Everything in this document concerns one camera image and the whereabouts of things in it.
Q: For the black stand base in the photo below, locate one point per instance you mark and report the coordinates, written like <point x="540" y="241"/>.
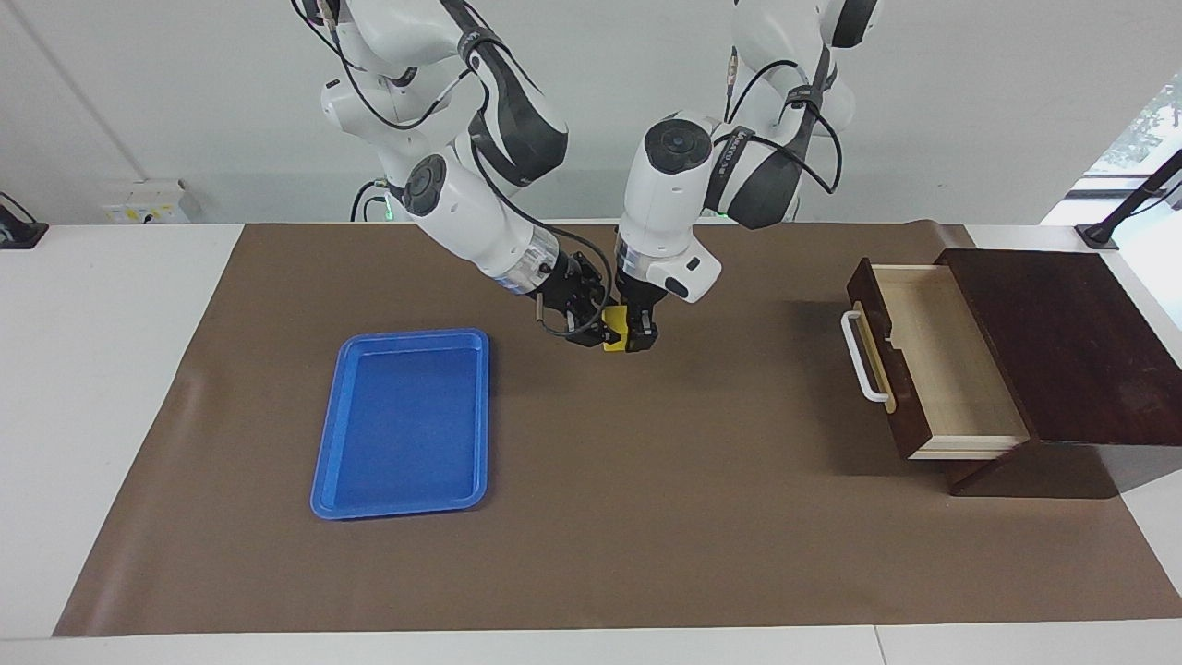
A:
<point x="18" y="235"/>

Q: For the brown table mat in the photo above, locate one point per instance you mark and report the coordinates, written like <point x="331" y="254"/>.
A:
<point x="646" y="508"/>

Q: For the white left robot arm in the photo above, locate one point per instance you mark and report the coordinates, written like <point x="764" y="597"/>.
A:
<point x="660" y="203"/>

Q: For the dark wooden cabinet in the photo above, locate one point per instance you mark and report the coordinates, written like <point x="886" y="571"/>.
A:
<point x="1062" y="342"/>

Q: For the black angled stand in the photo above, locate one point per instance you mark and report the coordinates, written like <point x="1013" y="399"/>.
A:
<point x="1099" y="235"/>

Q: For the wooden drawer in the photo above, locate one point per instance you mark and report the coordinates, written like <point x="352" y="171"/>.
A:
<point x="951" y="369"/>

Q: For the blue plastic tray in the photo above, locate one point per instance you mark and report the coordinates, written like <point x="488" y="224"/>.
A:
<point x="397" y="425"/>

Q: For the yellow block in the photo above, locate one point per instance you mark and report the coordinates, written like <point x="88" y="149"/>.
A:
<point x="614" y="332"/>

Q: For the white wall outlet box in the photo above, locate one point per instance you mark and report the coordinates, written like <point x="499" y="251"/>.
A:
<point x="148" y="208"/>

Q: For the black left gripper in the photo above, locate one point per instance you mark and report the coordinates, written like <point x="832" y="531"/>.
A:
<point x="639" y="300"/>

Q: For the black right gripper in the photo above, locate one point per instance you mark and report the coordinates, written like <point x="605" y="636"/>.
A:
<point x="572" y="286"/>

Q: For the window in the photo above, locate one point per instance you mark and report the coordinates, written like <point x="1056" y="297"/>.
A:
<point x="1150" y="129"/>

